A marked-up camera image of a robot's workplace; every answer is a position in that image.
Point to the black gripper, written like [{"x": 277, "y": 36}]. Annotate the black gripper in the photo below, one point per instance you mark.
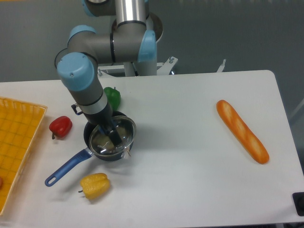
[{"x": 103, "y": 118}]

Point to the green bell pepper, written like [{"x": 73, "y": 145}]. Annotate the green bell pepper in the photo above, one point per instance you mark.
[{"x": 113, "y": 96}]

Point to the red bell pepper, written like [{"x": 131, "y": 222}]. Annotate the red bell pepper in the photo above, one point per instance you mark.
[{"x": 60, "y": 127}]

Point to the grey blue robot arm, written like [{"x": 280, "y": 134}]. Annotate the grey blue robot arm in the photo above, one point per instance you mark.
[{"x": 133, "y": 41}]

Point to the glass pot lid blue knob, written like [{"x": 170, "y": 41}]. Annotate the glass pot lid blue knob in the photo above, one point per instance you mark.
[{"x": 101, "y": 145}]

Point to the orange baguette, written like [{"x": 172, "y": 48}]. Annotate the orange baguette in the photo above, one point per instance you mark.
[{"x": 242, "y": 132}]

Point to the yellow bell pepper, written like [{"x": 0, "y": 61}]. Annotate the yellow bell pepper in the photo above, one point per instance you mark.
[{"x": 94, "y": 185}]

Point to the black device at edge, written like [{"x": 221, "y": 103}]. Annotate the black device at edge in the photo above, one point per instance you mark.
[{"x": 298, "y": 198}]

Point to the dark blue saucepan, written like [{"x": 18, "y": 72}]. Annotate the dark blue saucepan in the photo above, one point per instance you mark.
[{"x": 81, "y": 156}]

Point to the yellow wicker basket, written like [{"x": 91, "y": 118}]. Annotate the yellow wicker basket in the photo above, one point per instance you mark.
[{"x": 19, "y": 124}]

